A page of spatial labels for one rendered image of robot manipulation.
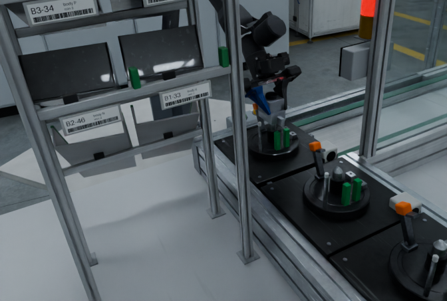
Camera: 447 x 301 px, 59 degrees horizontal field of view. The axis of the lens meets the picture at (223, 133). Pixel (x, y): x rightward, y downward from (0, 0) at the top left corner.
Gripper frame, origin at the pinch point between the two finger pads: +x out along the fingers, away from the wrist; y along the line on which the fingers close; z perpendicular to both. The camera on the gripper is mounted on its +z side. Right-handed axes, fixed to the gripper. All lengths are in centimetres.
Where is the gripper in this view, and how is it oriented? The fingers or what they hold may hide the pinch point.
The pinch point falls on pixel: (273, 99)
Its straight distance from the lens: 100.8
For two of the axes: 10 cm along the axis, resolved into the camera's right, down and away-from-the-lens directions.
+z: 2.9, -2.6, -9.2
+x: 3.4, 9.3, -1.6
